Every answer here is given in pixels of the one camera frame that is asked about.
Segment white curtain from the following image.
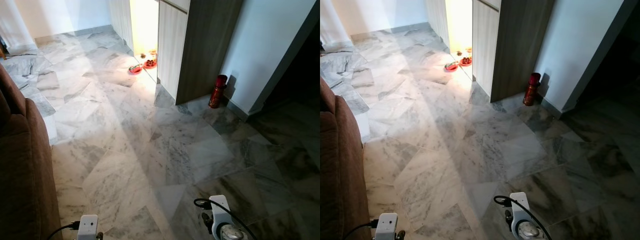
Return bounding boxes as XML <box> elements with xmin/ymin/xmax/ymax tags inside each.
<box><xmin>320</xmin><ymin>0</ymin><xmax>354</xmax><ymax>51</ymax></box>
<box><xmin>0</xmin><ymin>0</ymin><xmax>38</xmax><ymax>51</ymax></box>

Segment tall brown wood cabinet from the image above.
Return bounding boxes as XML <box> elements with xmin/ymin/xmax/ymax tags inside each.
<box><xmin>157</xmin><ymin>0</ymin><xmax>245</xmax><ymax>105</ymax></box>
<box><xmin>472</xmin><ymin>0</ymin><xmax>556</xmax><ymax>103</ymax></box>

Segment grey-brown fabric armchair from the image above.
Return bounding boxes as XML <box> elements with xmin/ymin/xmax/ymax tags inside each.
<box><xmin>320</xmin><ymin>77</ymin><xmax>374</xmax><ymax>240</ymax></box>
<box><xmin>0</xmin><ymin>65</ymin><xmax>64</xmax><ymax>240</ymax></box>

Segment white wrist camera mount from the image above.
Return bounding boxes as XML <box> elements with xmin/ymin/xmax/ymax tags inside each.
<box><xmin>208</xmin><ymin>194</ymin><xmax>237</xmax><ymax>240</ymax></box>
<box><xmin>374</xmin><ymin>213</ymin><xmax>399</xmax><ymax>240</ymax></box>
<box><xmin>77</xmin><ymin>214</ymin><xmax>100</xmax><ymax>240</ymax></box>
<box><xmin>508</xmin><ymin>192</ymin><xmax>539</xmax><ymax>240</ymax></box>

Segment light striped wood cabinet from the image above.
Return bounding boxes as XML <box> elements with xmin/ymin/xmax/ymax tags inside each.
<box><xmin>424</xmin><ymin>0</ymin><xmax>451</xmax><ymax>49</ymax></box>
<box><xmin>108</xmin><ymin>0</ymin><xmax>135</xmax><ymax>52</ymax></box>

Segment red metal flask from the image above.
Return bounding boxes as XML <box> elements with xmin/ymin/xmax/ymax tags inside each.
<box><xmin>208</xmin><ymin>74</ymin><xmax>229</xmax><ymax>109</ymax></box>
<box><xmin>523</xmin><ymin>72</ymin><xmax>542</xmax><ymax>107</ymax></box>

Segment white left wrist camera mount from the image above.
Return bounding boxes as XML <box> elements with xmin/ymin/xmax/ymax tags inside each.
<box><xmin>374</xmin><ymin>213</ymin><xmax>399</xmax><ymax>240</ymax></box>
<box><xmin>77</xmin><ymin>214</ymin><xmax>100</xmax><ymax>240</ymax></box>

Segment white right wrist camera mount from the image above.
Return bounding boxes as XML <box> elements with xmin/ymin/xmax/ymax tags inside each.
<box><xmin>208</xmin><ymin>194</ymin><xmax>237</xmax><ymax>240</ymax></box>
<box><xmin>508</xmin><ymin>192</ymin><xmax>539</xmax><ymax>240</ymax></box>

